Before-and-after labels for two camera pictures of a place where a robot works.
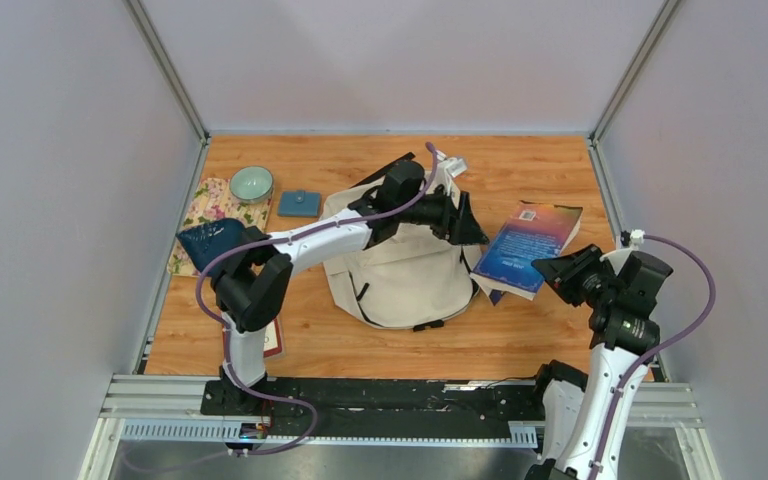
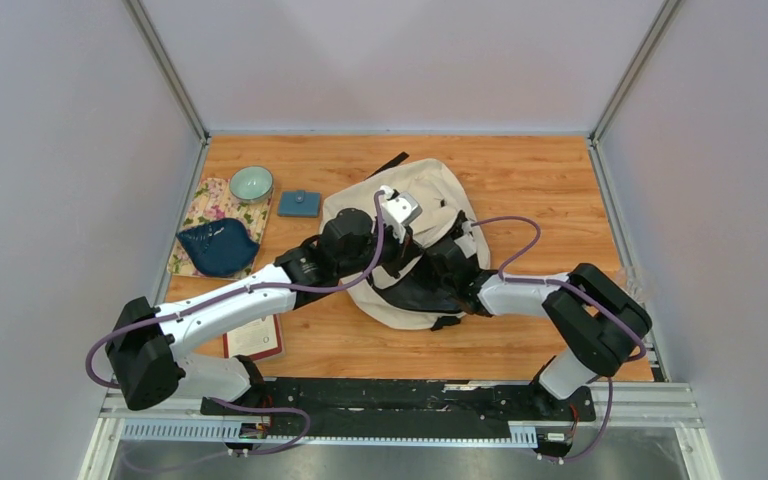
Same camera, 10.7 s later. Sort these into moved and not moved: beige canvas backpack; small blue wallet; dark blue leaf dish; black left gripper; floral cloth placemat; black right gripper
Moved: black left gripper; black right gripper
Not moved: beige canvas backpack; dark blue leaf dish; small blue wallet; floral cloth placemat
